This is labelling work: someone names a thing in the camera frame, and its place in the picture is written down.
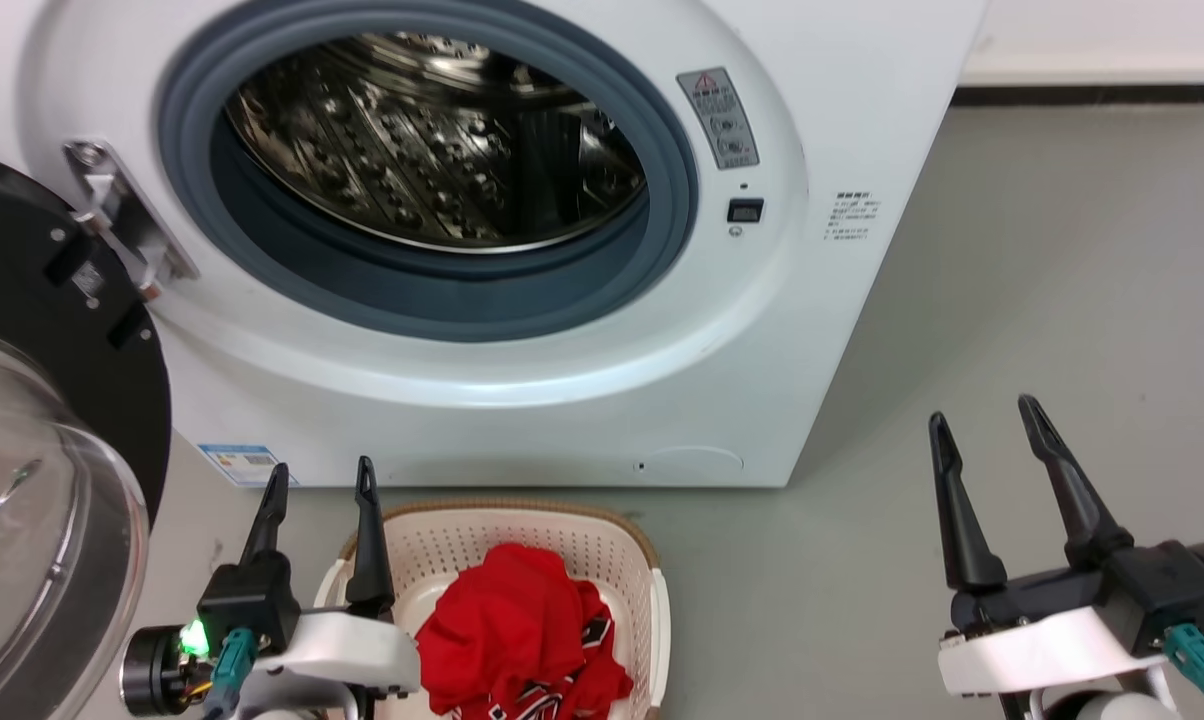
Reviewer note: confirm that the stainless steel washing machine drum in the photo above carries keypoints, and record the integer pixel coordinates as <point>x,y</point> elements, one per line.
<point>412,150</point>

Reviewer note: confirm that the white front-load washing machine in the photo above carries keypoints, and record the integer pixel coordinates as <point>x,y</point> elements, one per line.
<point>762,380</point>

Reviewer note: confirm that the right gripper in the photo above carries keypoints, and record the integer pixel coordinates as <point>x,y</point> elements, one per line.
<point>1052,640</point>

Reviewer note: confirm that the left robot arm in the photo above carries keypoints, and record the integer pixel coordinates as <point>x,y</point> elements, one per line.
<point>292,712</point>

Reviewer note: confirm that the cream perforated laundry basket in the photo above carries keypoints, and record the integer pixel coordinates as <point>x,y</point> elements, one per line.
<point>602,560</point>

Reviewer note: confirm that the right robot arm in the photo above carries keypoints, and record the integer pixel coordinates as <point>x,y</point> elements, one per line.
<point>1112,708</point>

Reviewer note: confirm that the grey warning sticker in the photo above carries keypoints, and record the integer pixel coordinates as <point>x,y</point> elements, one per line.
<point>719,118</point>

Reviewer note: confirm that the silver metal door hinge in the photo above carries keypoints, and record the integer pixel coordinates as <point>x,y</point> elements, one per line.
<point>122,210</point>

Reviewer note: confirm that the grey rubber door gasket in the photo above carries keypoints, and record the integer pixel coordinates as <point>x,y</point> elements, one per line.
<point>432,295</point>

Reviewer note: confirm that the black washer door with glass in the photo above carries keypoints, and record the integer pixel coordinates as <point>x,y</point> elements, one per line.
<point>22,270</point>

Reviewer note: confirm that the red garment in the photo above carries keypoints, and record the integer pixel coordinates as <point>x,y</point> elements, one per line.
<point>512,620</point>

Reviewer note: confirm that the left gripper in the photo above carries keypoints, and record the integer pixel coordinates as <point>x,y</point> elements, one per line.
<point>352,645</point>

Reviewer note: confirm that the round white filter cover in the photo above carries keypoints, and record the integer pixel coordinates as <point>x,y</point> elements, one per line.
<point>692,462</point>

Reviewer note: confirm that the blue energy label sticker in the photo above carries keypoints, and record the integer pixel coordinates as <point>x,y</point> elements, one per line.
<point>242,465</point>

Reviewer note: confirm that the white and black baseboard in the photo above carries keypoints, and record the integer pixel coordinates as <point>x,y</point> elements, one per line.
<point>1102,80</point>

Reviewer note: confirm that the black door latch socket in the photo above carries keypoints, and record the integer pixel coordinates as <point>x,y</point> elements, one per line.
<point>745,210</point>

